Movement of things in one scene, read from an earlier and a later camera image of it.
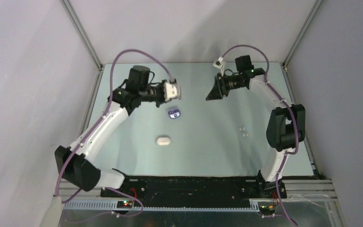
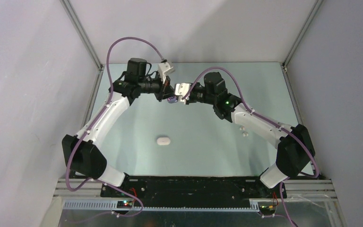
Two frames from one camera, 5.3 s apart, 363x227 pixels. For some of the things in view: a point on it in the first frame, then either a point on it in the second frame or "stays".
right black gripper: [215, 93] to [190, 100]
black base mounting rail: [195, 190] stays
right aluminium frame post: [309, 19] stays
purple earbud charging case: [175, 114] to [172, 100]
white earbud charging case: [163, 141] stays
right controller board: [267, 210] stays
